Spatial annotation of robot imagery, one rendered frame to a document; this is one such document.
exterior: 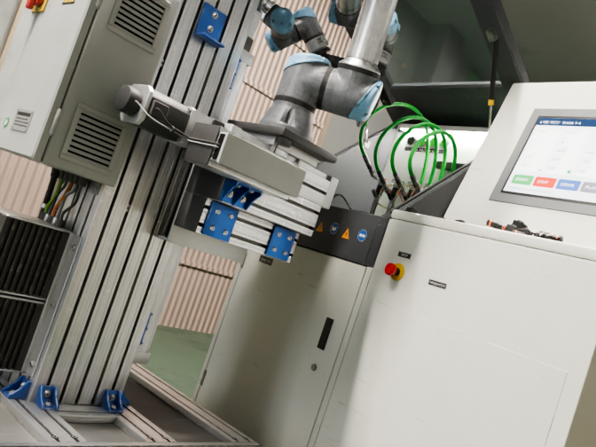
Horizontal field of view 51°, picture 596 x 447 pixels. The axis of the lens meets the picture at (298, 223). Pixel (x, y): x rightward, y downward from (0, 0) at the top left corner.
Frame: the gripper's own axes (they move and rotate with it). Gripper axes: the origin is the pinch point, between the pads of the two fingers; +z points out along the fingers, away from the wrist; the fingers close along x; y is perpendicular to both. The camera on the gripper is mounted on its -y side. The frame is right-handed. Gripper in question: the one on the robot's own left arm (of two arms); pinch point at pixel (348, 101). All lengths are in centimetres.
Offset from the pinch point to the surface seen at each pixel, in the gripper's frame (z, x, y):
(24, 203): -29, -197, 83
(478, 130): 31, 10, -43
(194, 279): 62, -249, -3
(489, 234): 48, 63, 25
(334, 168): 21.4, -35.4, -7.2
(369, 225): 38, 21, 29
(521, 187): 46, 50, -7
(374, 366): 72, 32, 55
